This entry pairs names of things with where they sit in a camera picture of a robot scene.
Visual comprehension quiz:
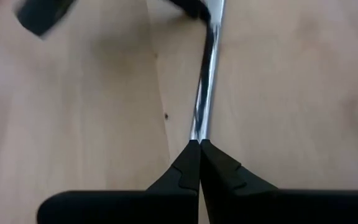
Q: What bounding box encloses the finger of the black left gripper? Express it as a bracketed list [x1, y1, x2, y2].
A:
[166, 0, 213, 23]
[14, 0, 76, 37]

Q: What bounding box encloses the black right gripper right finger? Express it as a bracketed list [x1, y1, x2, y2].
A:
[200, 139, 358, 224]

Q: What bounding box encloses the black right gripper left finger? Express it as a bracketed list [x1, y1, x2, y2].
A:
[37, 139, 202, 224]

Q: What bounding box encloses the silver fork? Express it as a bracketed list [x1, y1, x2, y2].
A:
[188, 0, 227, 143]

